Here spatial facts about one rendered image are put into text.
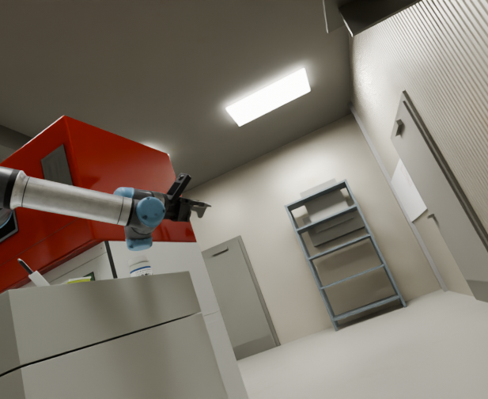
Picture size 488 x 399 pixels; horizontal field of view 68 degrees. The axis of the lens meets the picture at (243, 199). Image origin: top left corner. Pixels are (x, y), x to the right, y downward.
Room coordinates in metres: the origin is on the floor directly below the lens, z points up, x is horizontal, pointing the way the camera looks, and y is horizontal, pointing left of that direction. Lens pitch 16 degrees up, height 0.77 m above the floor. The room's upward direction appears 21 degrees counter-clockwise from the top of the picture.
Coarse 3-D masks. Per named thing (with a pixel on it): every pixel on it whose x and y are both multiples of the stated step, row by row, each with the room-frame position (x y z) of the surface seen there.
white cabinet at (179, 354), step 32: (192, 320) 1.20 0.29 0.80; (96, 352) 0.84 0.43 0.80; (128, 352) 0.92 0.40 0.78; (160, 352) 1.02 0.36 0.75; (192, 352) 1.15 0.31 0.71; (0, 384) 0.70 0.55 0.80; (32, 384) 0.69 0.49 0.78; (64, 384) 0.75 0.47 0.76; (96, 384) 0.82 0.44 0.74; (128, 384) 0.90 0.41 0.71; (160, 384) 0.99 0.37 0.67; (192, 384) 1.11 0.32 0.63; (224, 384) 1.26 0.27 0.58
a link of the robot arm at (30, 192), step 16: (0, 176) 0.71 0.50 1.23; (16, 176) 0.73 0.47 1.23; (0, 192) 0.72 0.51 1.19; (16, 192) 0.73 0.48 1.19; (32, 192) 0.75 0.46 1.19; (48, 192) 0.77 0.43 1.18; (64, 192) 0.79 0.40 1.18; (80, 192) 0.81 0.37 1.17; (96, 192) 0.84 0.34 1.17; (32, 208) 0.79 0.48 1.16; (48, 208) 0.79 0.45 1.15; (64, 208) 0.80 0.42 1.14; (80, 208) 0.82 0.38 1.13; (96, 208) 0.83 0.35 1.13; (112, 208) 0.85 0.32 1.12; (128, 208) 0.87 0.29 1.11; (144, 208) 0.87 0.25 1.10; (160, 208) 0.90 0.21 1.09; (128, 224) 0.90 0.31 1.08; (144, 224) 0.90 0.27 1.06
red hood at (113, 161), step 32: (64, 128) 1.34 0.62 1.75; (96, 128) 1.51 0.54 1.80; (32, 160) 1.42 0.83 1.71; (64, 160) 1.35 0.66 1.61; (96, 160) 1.46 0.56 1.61; (128, 160) 1.66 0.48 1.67; (160, 160) 1.92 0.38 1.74; (32, 224) 1.45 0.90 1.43; (64, 224) 1.39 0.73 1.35; (96, 224) 1.37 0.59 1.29; (160, 224) 1.76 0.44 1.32; (0, 256) 1.54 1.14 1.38; (32, 256) 1.47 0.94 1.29; (64, 256) 1.41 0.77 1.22; (0, 288) 1.56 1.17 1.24
